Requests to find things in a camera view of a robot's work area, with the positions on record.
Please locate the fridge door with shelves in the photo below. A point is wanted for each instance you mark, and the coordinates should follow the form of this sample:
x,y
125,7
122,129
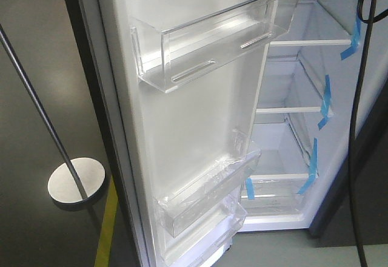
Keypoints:
x,y
158,142

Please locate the white open fridge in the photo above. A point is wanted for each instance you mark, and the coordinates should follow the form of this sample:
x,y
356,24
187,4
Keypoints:
x,y
303,116

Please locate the clear upper door bin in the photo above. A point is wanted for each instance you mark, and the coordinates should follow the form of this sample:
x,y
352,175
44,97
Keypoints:
x,y
177,41

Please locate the clear door bin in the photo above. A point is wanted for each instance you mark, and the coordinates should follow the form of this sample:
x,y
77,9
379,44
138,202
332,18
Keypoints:
x,y
178,211
177,41

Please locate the clear lower door bin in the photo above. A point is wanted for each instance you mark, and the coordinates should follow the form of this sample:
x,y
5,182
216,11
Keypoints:
x,y
178,211

